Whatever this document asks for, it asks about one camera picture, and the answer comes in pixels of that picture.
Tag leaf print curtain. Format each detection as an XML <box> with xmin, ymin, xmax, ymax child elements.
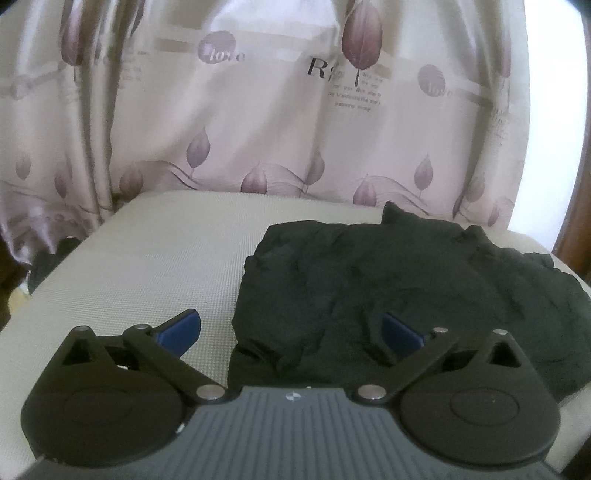
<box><xmin>0</xmin><ymin>0</ymin><xmax>529</xmax><ymax>278</ymax></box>

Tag black garment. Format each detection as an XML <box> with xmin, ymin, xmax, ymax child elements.
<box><xmin>228</xmin><ymin>200</ymin><xmax>591</xmax><ymax>403</ymax></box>

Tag brown wooden door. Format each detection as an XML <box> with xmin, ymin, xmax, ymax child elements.
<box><xmin>551</xmin><ymin>182</ymin><xmax>591</xmax><ymax>278</ymax></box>

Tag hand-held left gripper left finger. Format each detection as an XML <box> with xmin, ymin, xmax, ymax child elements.
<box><xmin>61</xmin><ymin>309</ymin><xmax>232</xmax><ymax>408</ymax></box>

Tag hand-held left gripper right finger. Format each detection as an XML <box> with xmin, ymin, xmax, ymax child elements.
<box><xmin>353</xmin><ymin>311</ymin><xmax>527</xmax><ymax>409</ymax></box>

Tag dark cloth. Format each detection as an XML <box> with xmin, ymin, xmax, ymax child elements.
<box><xmin>27</xmin><ymin>235</ymin><xmax>81</xmax><ymax>294</ymax></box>

